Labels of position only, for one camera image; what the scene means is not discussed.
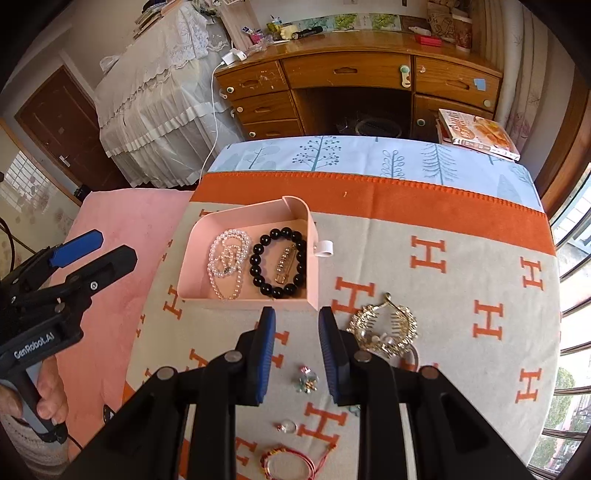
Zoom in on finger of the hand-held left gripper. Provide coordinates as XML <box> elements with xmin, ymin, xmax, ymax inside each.
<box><xmin>28</xmin><ymin>246</ymin><xmax>138</xmax><ymax>319</ymax></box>
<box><xmin>9</xmin><ymin>230</ymin><xmax>105</xmax><ymax>287</ymax></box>

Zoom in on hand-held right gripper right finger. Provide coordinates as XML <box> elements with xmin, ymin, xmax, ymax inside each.
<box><xmin>318</xmin><ymin>306</ymin><xmax>525</xmax><ymax>480</ymax></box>

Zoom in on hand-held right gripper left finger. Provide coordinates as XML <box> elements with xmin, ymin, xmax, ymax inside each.
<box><xmin>60</xmin><ymin>307</ymin><xmax>277</xmax><ymax>480</ymax></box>

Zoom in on pink jewelry box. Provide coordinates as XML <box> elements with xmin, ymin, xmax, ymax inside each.
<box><xmin>177</xmin><ymin>196</ymin><xmax>334</xmax><ymax>311</ymax></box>

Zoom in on red string bracelet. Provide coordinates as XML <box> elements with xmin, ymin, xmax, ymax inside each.
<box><xmin>259</xmin><ymin>445</ymin><xmax>338</xmax><ymax>480</ymax></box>

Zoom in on person's left forearm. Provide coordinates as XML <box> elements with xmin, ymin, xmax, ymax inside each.
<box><xmin>0</xmin><ymin>415</ymin><xmax>70</xmax><ymax>480</ymax></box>

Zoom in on person's left hand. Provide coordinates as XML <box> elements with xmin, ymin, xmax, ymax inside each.
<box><xmin>0</xmin><ymin>362</ymin><xmax>71</xmax><ymax>430</ymax></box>

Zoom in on pink plush mat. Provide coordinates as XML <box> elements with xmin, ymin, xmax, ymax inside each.
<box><xmin>46</xmin><ymin>189</ymin><xmax>195</xmax><ymax>462</ymax></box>

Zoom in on frosted glass door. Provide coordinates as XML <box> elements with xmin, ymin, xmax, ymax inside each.
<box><xmin>0</xmin><ymin>120</ymin><xmax>84</xmax><ymax>241</ymax></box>

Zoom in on gold rhinestone pin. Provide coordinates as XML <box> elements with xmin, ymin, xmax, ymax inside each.
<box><xmin>269</xmin><ymin>246</ymin><xmax>297</xmax><ymax>284</ymax></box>

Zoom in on brown wooden door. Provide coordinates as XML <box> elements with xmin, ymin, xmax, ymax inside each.
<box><xmin>14</xmin><ymin>65</ymin><xmax>125</xmax><ymax>192</ymax></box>

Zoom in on orange and cream blanket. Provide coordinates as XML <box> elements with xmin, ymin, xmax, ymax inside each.
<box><xmin>122</xmin><ymin>172</ymin><xmax>561</xmax><ymax>480</ymax></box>

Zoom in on piano with white lace cover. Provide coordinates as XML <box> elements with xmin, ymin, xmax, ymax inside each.
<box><xmin>95</xmin><ymin>7</ymin><xmax>245</xmax><ymax>188</ymax></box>

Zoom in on stack of books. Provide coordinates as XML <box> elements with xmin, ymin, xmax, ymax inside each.
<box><xmin>134</xmin><ymin>0</ymin><xmax>183</xmax><ymax>38</ymax></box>

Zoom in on window with metal grille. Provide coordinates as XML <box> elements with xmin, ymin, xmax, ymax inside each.
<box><xmin>526</xmin><ymin>152</ymin><xmax>591</xmax><ymax>480</ymax></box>

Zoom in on book with orange cover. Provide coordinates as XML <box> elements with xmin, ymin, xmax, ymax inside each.
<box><xmin>436</xmin><ymin>108</ymin><xmax>522</xmax><ymax>162</ymax></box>

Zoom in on wooden desk with drawers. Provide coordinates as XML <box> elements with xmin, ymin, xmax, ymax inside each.
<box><xmin>215</xmin><ymin>28</ymin><xmax>504</xmax><ymax>141</ymax></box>

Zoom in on green leaf pictures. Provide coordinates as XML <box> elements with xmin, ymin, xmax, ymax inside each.
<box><xmin>295</xmin><ymin>13</ymin><xmax>400</xmax><ymax>33</ymax></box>

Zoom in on pale floral curtain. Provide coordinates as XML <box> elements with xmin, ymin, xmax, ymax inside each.
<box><xmin>501</xmin><ymin>0</ymin><xmax>570</xmax><ymax>153</ymax></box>

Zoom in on patterned paper cup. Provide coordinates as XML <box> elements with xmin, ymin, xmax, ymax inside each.
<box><xmin>455</xmin><ymin>14</ymin><xmax>474</xmax><ymax>51</ymax></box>

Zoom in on patterned paper bag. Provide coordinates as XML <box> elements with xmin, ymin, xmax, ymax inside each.
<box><xmin>427</xmin><ymin>2</ymin><xmax>458</xmax><ymax>42</ymax></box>

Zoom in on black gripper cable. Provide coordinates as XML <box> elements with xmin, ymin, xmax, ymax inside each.
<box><xmin>0</xmin><ymin>217</ymin><xmax>33</xmax><ymax>259</ymax></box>

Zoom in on black bead bracelet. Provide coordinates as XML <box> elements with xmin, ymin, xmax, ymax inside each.
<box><xmin>249</xmin><ymin>227</ymin><xmax>307</xmax><ymax>297</ymax></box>

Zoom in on white pearl necklace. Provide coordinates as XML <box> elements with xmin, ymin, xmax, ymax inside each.
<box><xmin>209</xmin><ymin>229</ymin><xmax>253</xmax><ymax>302</ymax></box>

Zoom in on white charger with cable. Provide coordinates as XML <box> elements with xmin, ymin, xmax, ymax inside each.
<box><xmin>199</xmin><ymin>48</ymin><xmax>247</xmax><ymax>183</ymax></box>

